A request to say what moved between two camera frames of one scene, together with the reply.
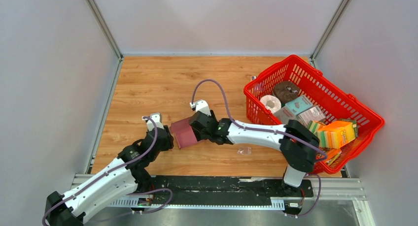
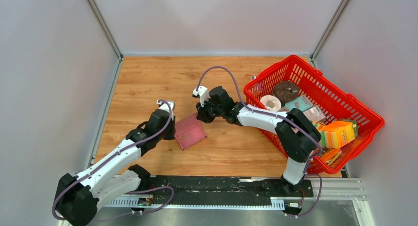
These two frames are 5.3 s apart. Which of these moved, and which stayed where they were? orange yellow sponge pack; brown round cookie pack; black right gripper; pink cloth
Moved: black right gripper
Stayed: brown round cookie pack; pink cloth; orange yellow sponge pack
